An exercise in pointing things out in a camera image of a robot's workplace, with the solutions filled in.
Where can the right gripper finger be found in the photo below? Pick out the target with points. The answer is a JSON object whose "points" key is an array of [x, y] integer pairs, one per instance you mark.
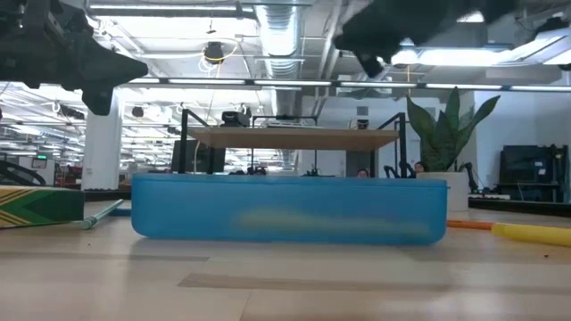
{"points": [[379, 31]]}

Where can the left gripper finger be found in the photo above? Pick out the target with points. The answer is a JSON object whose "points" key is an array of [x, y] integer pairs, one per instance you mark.
{"points": [[102, 69], [71, 22]]}

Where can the grey teal pen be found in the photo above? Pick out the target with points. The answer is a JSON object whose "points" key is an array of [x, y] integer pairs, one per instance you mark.
{"points": [[100, 216]]}

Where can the blue translucent plastic pencil case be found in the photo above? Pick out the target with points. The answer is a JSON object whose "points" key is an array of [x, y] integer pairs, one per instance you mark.
{"points": [[201, 207]]}

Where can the orange pencil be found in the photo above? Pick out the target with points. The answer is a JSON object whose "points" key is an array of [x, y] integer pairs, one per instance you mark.
{"points": [[468, 225]]}

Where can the yellow pen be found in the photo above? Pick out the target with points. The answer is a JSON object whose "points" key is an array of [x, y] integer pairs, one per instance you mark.
{"points": [[535, 235]]}

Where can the small black robot arm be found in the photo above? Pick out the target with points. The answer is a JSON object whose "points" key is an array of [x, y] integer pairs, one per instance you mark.
{"points": [[394, 170], [472, 176]]}

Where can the white column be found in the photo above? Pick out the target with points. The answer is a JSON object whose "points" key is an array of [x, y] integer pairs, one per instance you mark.
{"points": [[101, 147]]}

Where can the green exit sign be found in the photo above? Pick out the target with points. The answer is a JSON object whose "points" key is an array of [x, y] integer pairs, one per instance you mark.
{"points": [[41, 157]]}

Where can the black bar with light strips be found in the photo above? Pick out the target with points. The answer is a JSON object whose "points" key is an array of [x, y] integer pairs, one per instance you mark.
{"points": [[290, 83]]}

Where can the black curved chair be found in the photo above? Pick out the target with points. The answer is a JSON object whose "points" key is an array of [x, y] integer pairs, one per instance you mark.
{"points": [[20, 175]]}

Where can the green snake plant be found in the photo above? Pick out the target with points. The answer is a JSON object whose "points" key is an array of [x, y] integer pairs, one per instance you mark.
{"points": [[441, 138]]}

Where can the black rectangular monitor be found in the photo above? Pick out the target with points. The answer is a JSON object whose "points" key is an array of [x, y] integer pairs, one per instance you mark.
{"points": [[198, 156]]}

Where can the wooden shelf with black legs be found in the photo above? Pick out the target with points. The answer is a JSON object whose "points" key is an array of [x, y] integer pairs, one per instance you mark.
{"points": [[290, 139]]}

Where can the person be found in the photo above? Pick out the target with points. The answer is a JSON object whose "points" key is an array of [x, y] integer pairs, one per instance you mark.
{"points": [[419, 167], [362, 173]]}

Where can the green yellow crayon box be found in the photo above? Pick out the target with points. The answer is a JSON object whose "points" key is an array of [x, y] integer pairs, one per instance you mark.
{"points": [[40, 206]]}

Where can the black equipment rack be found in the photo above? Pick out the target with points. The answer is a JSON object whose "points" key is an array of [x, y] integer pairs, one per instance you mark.
{"points": [[533, 171]]}

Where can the white plant pot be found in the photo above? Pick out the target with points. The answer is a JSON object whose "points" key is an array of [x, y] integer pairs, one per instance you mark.
{"points": [[457, 191]]}

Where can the silver ventilation duct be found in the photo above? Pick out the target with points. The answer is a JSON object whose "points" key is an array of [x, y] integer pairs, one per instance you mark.
{"points": [[278, 35]]}

